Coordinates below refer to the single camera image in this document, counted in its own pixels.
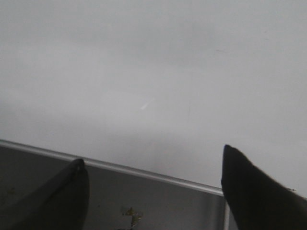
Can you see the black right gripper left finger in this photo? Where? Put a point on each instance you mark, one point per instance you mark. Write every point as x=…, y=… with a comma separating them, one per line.
x=59, y=204

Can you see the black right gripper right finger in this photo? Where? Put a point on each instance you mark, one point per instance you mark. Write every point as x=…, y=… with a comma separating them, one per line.
x=256, y=200

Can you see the white whiteboard with metal frame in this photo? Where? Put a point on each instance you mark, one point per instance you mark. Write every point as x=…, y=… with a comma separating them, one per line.
x=156, y=88

